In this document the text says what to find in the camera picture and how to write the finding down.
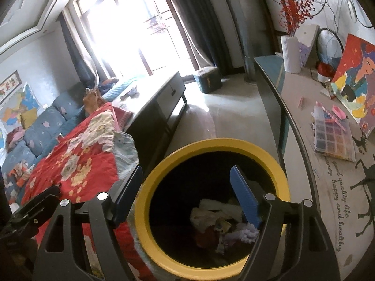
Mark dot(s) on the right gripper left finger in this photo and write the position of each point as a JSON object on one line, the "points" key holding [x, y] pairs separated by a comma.
{"points": [[124, 196]]}

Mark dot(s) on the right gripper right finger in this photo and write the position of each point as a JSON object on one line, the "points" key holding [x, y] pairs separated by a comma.
{"points": [[245, 196]]}

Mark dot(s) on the lavender paper cupcake liner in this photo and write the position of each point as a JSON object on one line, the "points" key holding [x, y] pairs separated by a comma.
{"points": [[246, 233]]}

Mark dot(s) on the yellow rimmed black trash bin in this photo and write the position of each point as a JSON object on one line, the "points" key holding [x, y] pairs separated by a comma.
{"points": [[187, 205]]}

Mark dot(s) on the red floral tablecloth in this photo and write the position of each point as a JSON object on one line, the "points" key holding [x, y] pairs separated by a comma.
{"points": [[62, 240]]}

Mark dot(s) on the dark tv cabinet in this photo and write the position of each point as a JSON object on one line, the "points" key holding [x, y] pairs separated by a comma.
{"points": [[343, 191]]}

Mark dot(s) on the grey coffee table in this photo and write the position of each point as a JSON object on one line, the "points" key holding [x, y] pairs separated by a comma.
{"points": [[157, 105]]}

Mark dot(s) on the brown paper bag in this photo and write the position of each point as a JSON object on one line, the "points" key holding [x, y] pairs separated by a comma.
{"points": [[92, 100]]}

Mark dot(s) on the blue fabric sofa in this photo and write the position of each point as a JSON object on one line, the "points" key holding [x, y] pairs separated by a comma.
{"points": [[35, 131]]}

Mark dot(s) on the yellow cushion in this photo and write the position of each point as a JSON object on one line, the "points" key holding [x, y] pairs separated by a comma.
{"points": [[28, 118]]}

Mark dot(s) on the clear bead organizer box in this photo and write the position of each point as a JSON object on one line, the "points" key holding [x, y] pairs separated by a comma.
{"points": [[332, 135]]}

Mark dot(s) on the dark curtain left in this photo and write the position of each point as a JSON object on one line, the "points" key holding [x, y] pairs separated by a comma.
{"points": [[82, 61]]}

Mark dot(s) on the world map poster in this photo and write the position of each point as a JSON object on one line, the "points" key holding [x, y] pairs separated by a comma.
{"points": [[22, 100]]}

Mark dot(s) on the teal storage stool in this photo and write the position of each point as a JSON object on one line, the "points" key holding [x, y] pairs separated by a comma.
{"points": [[208, 79]]}

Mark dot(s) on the framed calligraphy banner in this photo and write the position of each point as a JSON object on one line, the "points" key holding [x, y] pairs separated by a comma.
{"points": [[7, 87]]}

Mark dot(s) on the colourful portrait painting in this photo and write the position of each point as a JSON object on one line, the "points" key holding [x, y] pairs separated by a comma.
{"points": [[353, 83]]}

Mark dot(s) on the round black mirror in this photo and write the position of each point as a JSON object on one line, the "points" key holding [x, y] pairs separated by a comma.
{"points": [[329, 47]]}

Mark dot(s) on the dark grey curtain right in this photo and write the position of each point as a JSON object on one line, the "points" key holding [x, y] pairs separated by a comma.
{"points": [[204, 30]]}

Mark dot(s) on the white vase red berries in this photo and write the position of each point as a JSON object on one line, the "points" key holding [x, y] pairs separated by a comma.
{"points": [[293, 14]]}

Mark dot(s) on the grey standing air conditioner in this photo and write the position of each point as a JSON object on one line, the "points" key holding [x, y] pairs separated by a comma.
{"points": [[241, 12]]}

